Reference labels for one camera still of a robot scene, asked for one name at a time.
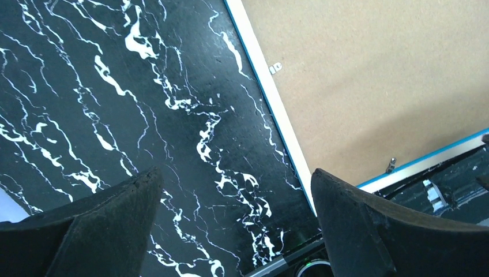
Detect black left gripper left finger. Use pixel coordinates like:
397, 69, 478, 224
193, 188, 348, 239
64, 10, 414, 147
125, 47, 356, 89
1, 167, 163, 276

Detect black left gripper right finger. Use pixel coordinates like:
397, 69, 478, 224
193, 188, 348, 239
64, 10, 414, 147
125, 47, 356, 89
311, 169, 488, 276

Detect blue wooden picture frame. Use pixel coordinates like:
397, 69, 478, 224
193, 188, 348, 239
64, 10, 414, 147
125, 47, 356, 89
224, 1, 488, 213

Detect brown cardboard backing board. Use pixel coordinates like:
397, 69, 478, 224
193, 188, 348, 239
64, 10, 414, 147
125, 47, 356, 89
243, 1, 488, 185

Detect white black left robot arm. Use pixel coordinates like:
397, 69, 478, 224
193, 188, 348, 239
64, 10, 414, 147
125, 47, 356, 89
1, 168, 488, 276

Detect silver metal turn clip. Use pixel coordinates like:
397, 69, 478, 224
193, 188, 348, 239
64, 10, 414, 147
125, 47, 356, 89
269, 62, 283, 75

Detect aluminium front mounting rail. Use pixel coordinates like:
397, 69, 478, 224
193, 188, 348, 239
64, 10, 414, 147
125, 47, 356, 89
254, 146, 488, 276

